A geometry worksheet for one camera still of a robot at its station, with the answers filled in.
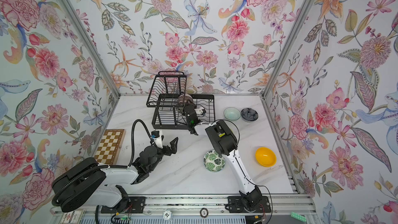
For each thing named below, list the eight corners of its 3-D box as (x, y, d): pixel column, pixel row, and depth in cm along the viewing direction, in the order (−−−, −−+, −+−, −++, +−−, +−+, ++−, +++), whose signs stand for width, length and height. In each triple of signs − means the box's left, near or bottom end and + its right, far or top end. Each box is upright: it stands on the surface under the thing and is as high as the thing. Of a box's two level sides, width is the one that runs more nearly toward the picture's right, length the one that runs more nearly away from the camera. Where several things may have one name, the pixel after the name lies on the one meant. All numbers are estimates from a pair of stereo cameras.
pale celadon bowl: (223, 120, 107) (224, 116, 103) (222, 111, 112) (223, 107, 108) (239, 120, 107) (241, 116, 103) (237, 111, 112) (239, 107, 109)
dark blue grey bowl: (241, 124, 106) (243, 120, 102) (239, 112, 112) (240, 108, 109) (257, 124, 106) (260, 120, 102) (254, 112, 113) (256, 108, 109)
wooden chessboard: (94, 165, 89) (90, 163, 86) (108, 132, 103) (106, 129, 100) (115, 165, 89) (112, 163, 86) (126, 132, 103) (124, 129, 100)
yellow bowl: (256, 168, 87) (259, 165, 83) (252, 150, 94) (254, 146, 90) (275, 168, 87) (278, 165, 83) (270, 150, 94) (272, 147, 90)
